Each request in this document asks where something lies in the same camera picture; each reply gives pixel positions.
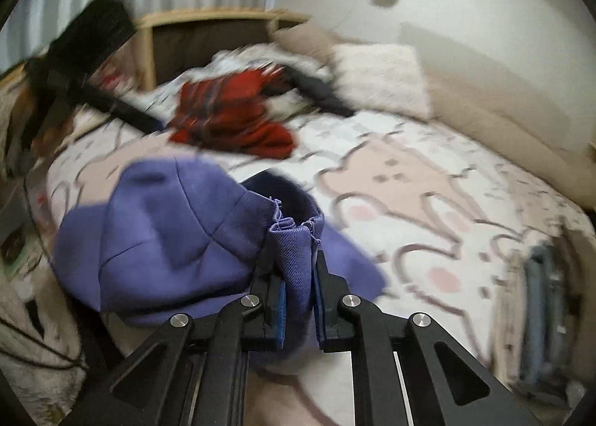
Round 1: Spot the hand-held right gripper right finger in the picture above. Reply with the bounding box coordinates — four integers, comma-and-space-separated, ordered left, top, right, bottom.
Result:
313, 249, 545, 426

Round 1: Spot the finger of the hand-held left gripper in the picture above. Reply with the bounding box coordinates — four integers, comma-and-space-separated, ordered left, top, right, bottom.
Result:
81, 85, 165, 134

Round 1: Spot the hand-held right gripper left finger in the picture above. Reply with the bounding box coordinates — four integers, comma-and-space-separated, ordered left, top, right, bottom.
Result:
65, 261, 287, 426

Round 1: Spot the purple garment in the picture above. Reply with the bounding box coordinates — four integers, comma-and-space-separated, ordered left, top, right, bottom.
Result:
53, 156, 387, 355

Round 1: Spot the stack of folded clothes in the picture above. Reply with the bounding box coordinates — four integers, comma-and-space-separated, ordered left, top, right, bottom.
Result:
491, 221, 590, 408

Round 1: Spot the red garment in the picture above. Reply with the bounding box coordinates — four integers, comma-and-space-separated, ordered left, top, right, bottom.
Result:
168, 67, 296, 159

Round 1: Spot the wooden headboard shelf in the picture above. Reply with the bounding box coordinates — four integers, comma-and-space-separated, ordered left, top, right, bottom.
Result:
135, 9, 310, 92

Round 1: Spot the bear printed bed sheet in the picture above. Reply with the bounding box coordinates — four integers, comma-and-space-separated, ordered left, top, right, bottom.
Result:
28, 44, 596, 426

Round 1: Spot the beige pillow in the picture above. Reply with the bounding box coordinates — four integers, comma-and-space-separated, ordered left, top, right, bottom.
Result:
272, 21, 340, 64

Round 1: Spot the dark garment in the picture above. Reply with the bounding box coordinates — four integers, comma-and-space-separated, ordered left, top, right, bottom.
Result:
265, 63, 355, 118

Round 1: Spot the blue folded garment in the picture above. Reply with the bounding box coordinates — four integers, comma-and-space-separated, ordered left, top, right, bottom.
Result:
519, 242, 571, 387

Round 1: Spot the white fluffy pillow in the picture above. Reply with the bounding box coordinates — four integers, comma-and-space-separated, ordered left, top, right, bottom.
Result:
333, 42, 434, 122

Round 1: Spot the grey fluffy rug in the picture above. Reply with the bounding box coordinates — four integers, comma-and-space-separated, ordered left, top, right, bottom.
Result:
0, 284, 91, 410

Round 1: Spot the beige rolled duvet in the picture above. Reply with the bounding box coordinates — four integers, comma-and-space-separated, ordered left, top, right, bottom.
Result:
419, 67, 596, 189

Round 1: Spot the black cable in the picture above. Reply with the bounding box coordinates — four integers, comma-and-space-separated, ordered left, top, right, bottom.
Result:
0, 317, 87, 373

